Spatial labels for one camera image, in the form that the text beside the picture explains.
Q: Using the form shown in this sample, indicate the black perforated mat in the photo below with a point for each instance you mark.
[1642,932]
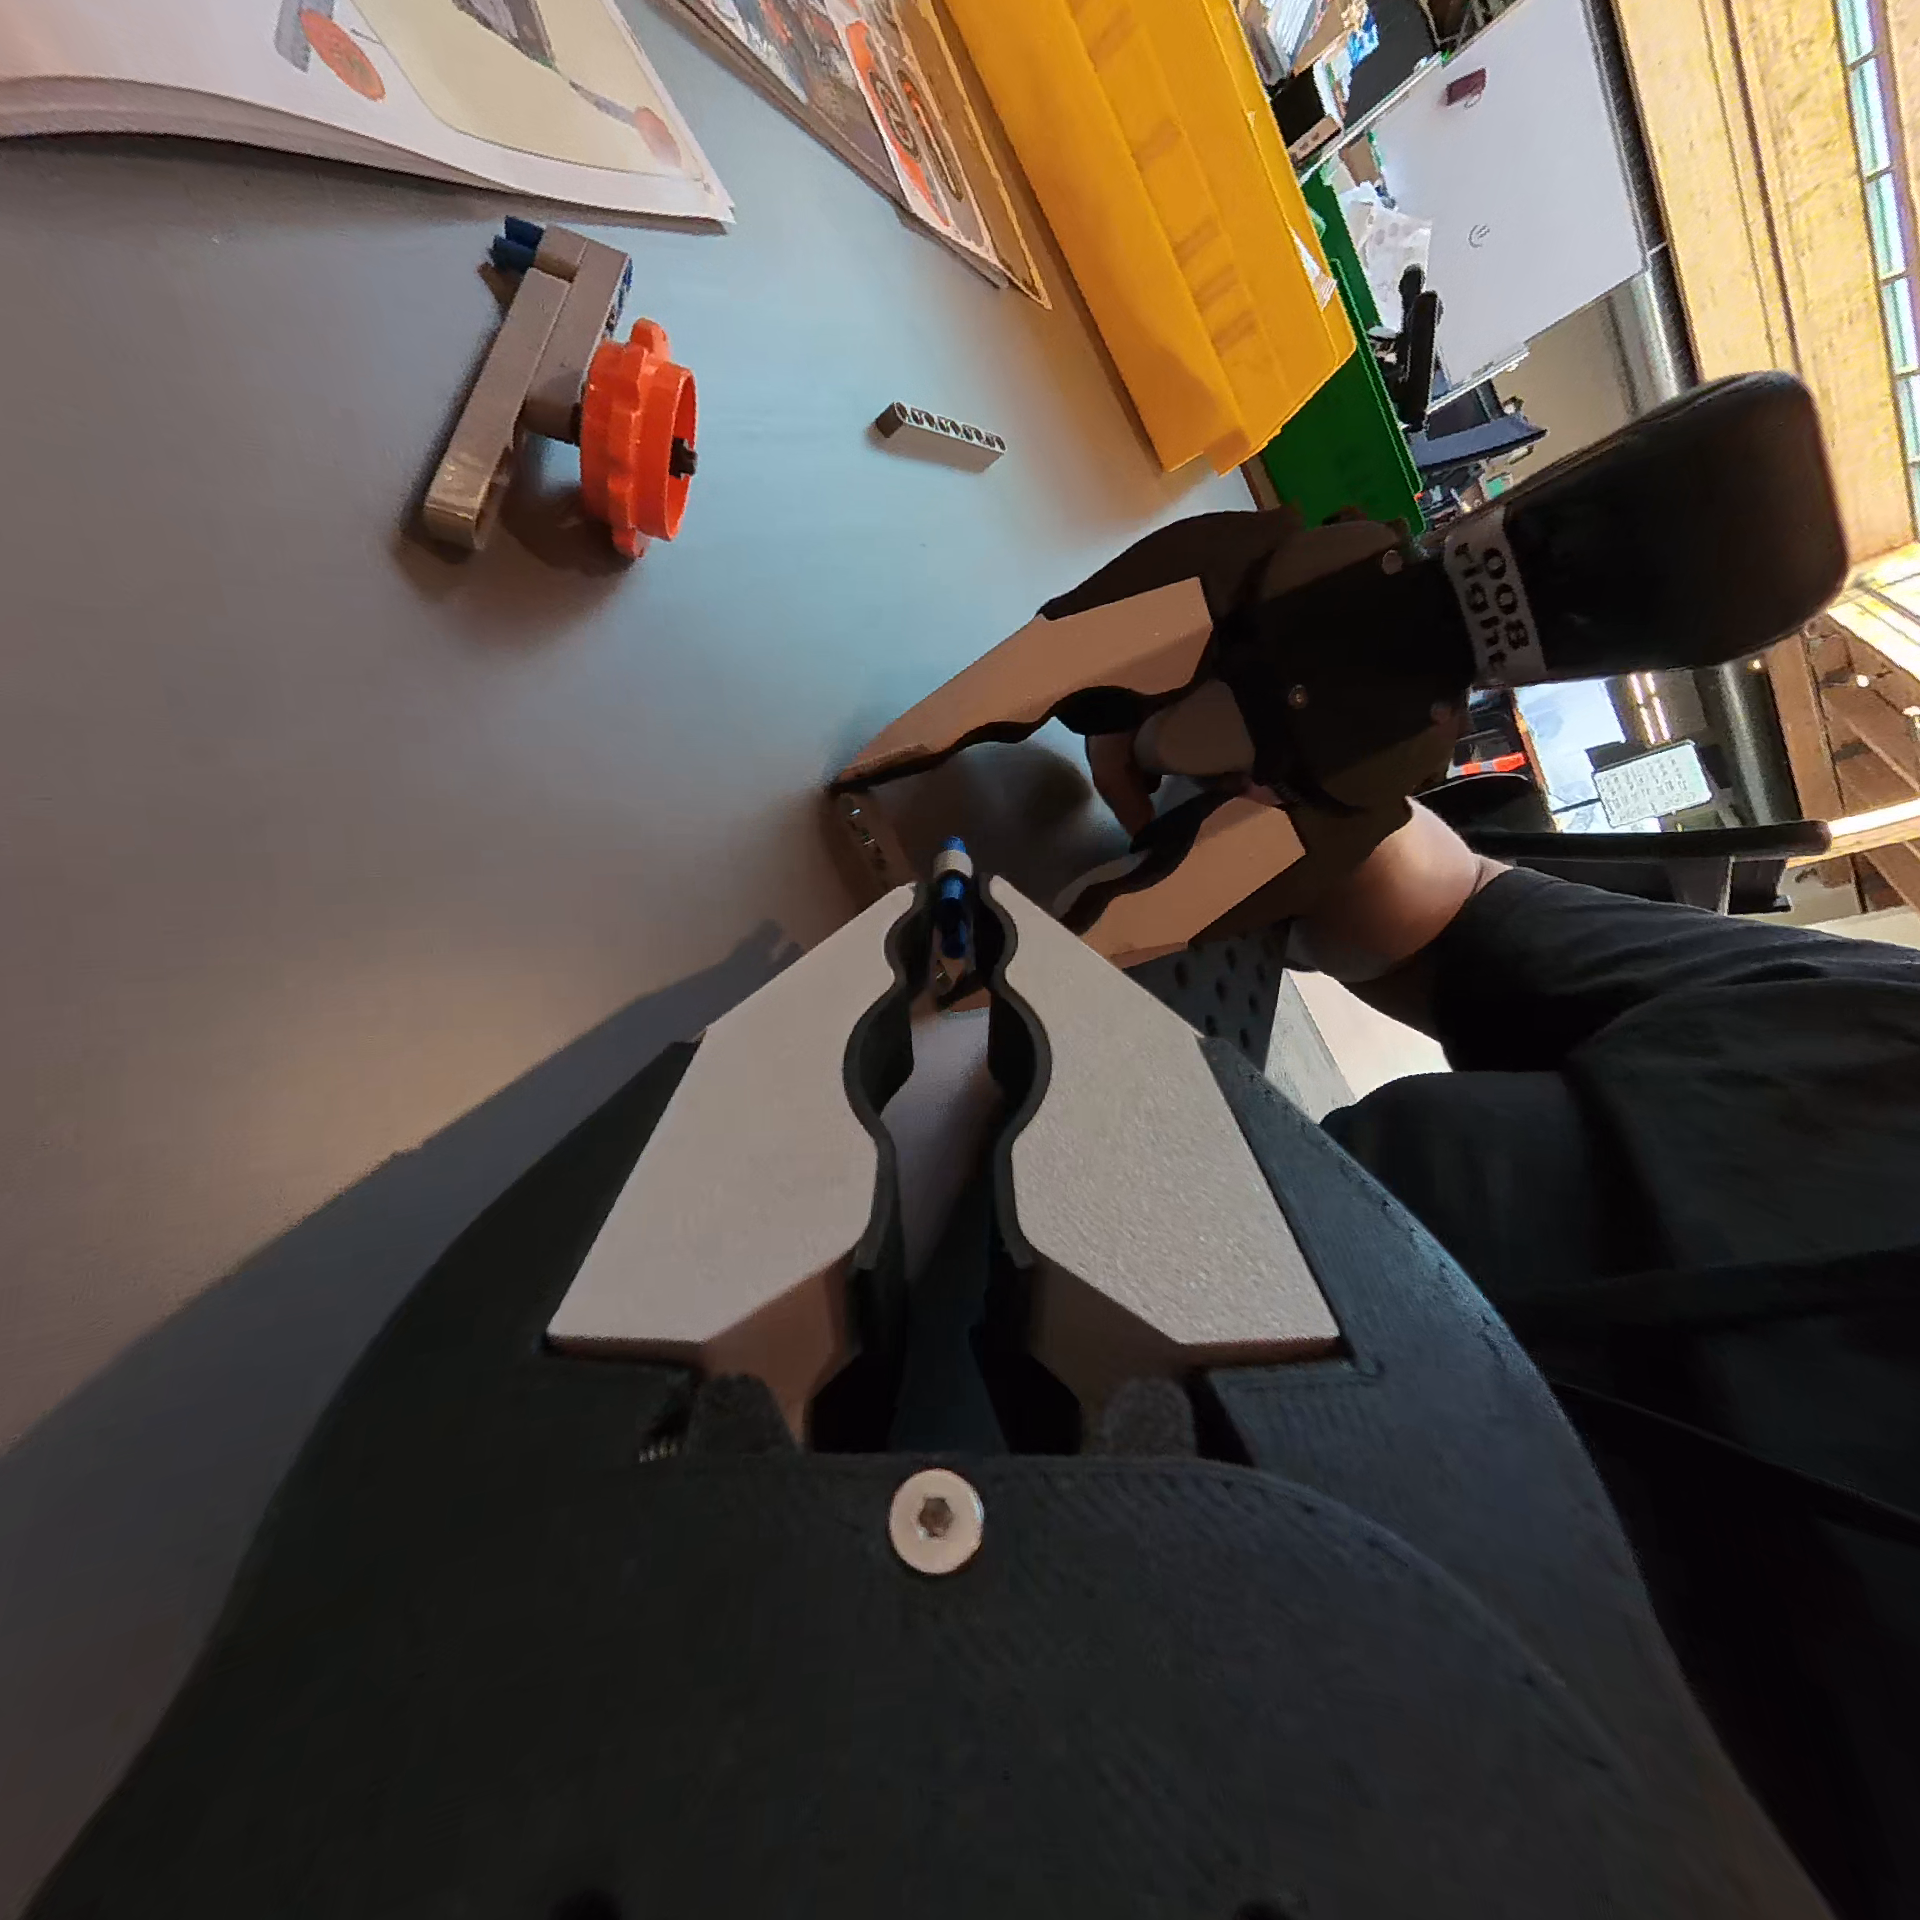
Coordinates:
[1224,983]

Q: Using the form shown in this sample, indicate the green plastic bin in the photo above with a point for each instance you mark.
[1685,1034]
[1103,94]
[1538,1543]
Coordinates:
[1349,436]

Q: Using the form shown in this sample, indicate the whiteboard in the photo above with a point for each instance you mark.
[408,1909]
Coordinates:
[1529,196]

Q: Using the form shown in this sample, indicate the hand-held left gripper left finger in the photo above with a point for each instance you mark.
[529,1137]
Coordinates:
[705,1200]

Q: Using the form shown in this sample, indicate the yellow plastic bin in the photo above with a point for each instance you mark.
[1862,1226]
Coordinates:
[1184,196]

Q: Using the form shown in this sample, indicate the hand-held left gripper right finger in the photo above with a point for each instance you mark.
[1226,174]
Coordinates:
[1172,1200]

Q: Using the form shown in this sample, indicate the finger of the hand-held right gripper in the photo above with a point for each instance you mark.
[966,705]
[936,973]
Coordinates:
[1201,879]
[1080,652]

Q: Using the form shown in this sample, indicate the black office chair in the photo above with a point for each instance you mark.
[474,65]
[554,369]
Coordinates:
[1410,340]

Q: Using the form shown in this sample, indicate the orange print leaflet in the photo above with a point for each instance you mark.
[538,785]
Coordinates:
[901,135]

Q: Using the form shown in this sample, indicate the grey beam with blue pins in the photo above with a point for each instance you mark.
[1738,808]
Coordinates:
[953,902]

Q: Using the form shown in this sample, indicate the open white instruction booklet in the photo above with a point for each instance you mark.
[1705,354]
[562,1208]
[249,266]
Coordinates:
[450,89]

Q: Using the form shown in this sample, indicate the person's right hand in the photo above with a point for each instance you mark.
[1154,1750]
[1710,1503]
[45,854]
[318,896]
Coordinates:
[1381,885]

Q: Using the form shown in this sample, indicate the long grey holed beam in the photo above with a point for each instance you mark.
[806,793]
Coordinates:
[942,436]

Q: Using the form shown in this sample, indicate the orange wheel beam assembly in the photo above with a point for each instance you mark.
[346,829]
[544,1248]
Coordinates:
[638,436]

